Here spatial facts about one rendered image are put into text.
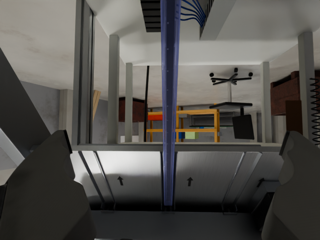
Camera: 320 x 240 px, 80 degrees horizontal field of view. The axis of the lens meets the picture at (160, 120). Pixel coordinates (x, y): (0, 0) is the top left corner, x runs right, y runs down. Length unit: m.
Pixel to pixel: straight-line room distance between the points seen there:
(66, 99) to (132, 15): 4.20
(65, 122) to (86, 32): 4.15
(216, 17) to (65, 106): 4.36
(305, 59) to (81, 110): 0.72
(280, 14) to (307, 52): 0.19
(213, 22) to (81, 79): 0.38
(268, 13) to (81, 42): 0.52
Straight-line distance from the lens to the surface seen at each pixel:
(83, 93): 0.55
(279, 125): 9.67
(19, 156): 0.31
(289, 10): 0.70
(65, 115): 4.71
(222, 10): 0.54
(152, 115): 7.36
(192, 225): 0.38
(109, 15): 0.64
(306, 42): 0.84
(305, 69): 0.81
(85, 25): 0.61
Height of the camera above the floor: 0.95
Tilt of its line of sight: 4 degrees down
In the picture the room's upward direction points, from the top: 180 degrees counter-clockwise
